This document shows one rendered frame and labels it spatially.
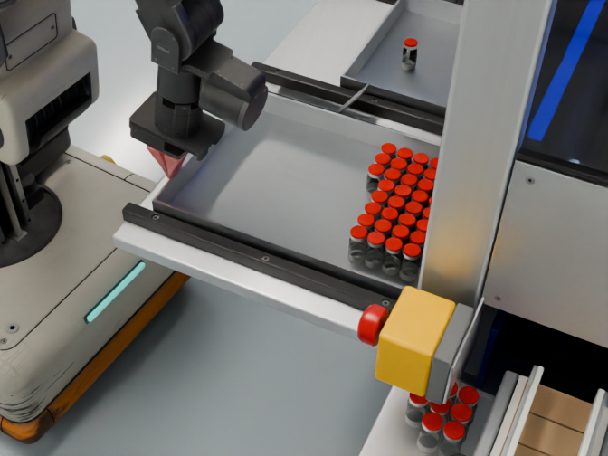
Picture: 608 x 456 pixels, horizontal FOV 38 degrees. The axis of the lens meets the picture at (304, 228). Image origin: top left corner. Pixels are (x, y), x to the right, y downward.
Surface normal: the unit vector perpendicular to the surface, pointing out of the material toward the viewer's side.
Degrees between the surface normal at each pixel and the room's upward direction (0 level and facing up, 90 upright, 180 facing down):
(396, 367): 90
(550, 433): 0
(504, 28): 90
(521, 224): 90
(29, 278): 0
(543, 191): 90
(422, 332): 0
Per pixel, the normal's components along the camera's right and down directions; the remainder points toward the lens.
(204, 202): 0.01, -0.70
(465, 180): -0.43, 0.64
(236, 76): 0.22, -0.54
